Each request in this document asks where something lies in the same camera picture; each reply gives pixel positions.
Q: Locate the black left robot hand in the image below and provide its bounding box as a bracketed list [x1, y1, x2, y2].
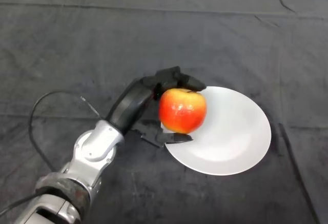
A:
[105, 66, 207, 149]

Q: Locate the red yellow apple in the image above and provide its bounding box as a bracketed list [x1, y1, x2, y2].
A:
[158, 88, 208, 134]

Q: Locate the white round plate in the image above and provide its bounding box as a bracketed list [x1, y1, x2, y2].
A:
[160, 86, 272, 176]

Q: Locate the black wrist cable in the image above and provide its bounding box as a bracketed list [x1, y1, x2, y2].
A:
[0, 91, 103, 209]

